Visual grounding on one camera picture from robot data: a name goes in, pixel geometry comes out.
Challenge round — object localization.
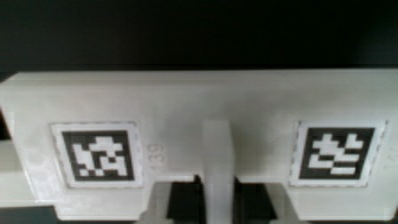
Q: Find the white cabinet panel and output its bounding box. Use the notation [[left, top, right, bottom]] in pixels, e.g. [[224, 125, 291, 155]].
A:
[[0, 69, 398, 224]]

